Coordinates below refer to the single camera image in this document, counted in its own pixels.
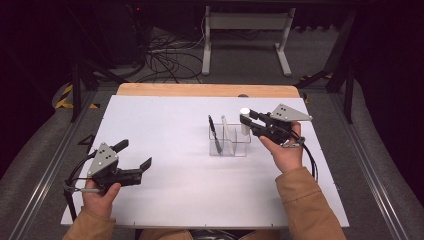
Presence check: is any wooden table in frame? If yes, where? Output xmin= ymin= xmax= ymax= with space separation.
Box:
xmin=116 ymin=82 xmax=301 ymax=99

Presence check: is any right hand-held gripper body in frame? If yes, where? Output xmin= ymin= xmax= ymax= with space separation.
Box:
xmin=261 ymin=103 xmax=314 ymax=146

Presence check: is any black metal stand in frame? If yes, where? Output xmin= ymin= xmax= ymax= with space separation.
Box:
xmin=64 ymin=4 xmax=131 ymax=123
xmin=294 ymin=9 xmax=358 ymax=124

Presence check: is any tangle of black cables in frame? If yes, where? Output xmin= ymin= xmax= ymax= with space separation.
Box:
xmin=133 ymin=26 xmax=208 ymax=84

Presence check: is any white desk frame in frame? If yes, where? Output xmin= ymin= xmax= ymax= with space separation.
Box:
xmin=201 ymin=5 xmax=297 ymax=77

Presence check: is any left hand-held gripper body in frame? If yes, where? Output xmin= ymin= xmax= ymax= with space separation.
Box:
xmin=87 ymin=142 xmax=144 ymax=193

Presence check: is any person's left hand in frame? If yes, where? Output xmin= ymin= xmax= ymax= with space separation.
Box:
xmin=82 ymin=178 xmax=123 ymax=219

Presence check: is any person's right hand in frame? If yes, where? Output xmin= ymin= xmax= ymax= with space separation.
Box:
xmin=259 ymin=121 xmax=305 ymax=174

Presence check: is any black marker pen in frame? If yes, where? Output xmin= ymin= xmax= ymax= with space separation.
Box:
xmin=207 ymin=114 xmax=223 ymax=155

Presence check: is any black equipment case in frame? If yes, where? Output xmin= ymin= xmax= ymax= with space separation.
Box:
xmin=109 ymin=3 xmax=151 ymax=66

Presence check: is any long white pen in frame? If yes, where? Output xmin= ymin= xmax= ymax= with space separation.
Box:
xmin=220 ymin=114 xmax=234 ymax=156

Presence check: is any right hand-held gripper cable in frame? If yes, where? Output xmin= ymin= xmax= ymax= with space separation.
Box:
xmin=279 ymin=128 xmax=319 ymax=183

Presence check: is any hand-held gripper cable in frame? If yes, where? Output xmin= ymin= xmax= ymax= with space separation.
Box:
xmin=279 ymin=128 xmax=319 ymax=183
xmin=63 ymin=151 xmax=101 ymax=223

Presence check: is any yellow black floor tape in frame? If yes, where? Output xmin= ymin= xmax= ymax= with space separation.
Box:
xmin=54 ymin=83 xmax=101 ymax=110

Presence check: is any left hand-held gripper cable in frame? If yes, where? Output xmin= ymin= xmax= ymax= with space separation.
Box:
xmin=63 ymin=151 xmax=101 ymax=223

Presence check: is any clear plastic pen holder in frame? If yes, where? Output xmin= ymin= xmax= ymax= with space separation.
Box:
xmin=208 ymin=123 xmax=252 ymax=158

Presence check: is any aluminium floor rail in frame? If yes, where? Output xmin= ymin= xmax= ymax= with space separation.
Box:
xmin=328 ymin=91 xmax=413 ymax=240
xmin=8 ymin=90 xmax=98 ymax=240

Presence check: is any short white stick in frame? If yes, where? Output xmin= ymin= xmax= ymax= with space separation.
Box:
xmin=239 ymin=107 xmax=252 ymax=137

